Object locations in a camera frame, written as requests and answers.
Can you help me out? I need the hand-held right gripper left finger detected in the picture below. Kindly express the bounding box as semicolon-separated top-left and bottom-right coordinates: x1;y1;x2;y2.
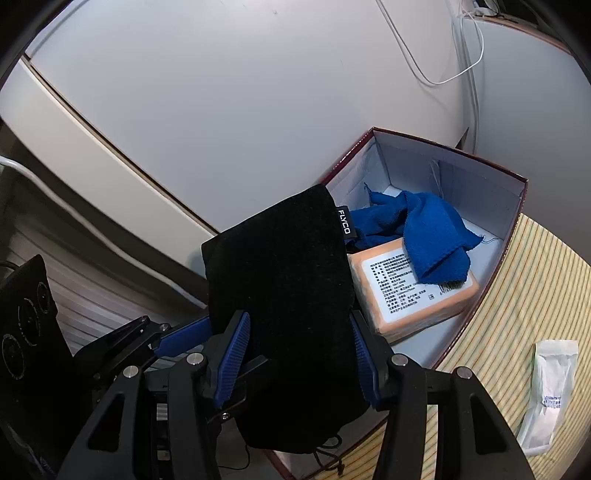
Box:
58;310;252;480

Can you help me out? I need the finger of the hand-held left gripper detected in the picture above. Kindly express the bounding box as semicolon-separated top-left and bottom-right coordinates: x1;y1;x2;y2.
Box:
74;315;213;376
210;354;269;422

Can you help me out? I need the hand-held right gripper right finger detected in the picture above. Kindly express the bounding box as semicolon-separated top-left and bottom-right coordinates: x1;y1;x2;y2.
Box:
348;311;536;480

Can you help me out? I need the orange tissue pack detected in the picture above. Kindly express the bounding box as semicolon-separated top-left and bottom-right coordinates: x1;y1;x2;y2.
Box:
346;237;481;344

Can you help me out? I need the black fabric pouch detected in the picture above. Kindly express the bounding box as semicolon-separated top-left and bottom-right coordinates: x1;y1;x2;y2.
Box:
201;184;370;476

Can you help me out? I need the blue cloth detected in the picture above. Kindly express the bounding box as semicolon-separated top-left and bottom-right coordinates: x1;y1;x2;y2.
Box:
346;185;483;284

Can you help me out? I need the dark red cardboard box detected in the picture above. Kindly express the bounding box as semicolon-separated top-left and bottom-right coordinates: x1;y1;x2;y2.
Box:
265;127;528;480

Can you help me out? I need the grey slatted panel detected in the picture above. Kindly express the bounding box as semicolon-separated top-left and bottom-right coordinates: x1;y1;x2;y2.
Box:
0;178;211;356

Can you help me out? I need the white plastic packet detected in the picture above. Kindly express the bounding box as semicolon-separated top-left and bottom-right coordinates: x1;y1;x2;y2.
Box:
516;340;579;457

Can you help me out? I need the white cabinet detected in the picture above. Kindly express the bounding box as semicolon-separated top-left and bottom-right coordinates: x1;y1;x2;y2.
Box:
0;0;476;236

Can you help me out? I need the white cable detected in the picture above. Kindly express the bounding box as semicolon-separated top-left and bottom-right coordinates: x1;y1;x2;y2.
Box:
455;0;483;153
0;156;31;178
376;0;485;86

